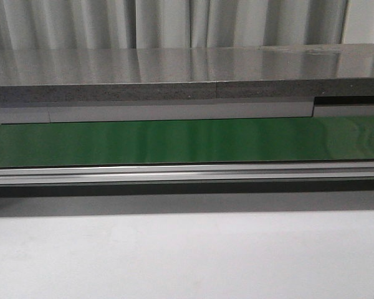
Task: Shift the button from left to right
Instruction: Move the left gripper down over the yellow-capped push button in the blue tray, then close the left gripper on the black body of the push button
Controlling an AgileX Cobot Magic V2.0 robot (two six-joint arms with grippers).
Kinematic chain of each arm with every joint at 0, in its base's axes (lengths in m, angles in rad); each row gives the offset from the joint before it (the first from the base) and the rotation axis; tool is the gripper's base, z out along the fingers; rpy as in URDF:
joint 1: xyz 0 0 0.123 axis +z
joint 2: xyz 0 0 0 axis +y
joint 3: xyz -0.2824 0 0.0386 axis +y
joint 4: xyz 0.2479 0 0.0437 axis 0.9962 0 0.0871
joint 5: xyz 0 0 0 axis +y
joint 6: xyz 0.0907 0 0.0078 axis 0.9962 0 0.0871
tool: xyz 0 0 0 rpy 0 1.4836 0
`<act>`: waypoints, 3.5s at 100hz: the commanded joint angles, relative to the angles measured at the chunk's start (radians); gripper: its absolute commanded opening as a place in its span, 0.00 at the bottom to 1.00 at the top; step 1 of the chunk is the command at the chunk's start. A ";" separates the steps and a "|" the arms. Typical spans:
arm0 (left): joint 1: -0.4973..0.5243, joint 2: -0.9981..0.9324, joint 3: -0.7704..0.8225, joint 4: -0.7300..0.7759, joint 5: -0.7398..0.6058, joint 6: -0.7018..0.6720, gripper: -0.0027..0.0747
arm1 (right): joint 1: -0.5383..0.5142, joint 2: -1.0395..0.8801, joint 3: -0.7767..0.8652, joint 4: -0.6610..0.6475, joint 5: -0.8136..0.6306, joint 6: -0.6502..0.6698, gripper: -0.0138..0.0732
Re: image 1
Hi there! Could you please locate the grey stone countertop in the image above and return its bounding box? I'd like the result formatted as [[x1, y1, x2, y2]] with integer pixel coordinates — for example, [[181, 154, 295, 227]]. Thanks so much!
[[0, 44, 374, 107]]

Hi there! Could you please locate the green conveyor belt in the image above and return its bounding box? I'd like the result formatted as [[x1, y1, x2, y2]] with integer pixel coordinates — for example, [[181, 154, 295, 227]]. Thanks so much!
[[0, 116, 374, 168]]

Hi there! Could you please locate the white pleated curtain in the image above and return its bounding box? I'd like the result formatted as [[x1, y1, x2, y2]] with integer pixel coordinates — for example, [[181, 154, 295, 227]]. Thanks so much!
[[0, 1, 374, 50]]

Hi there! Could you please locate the aluminium conveyor side rail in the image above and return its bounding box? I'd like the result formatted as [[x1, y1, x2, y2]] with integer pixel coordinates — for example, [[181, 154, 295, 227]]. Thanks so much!
[[0, 161, 374, 186]]

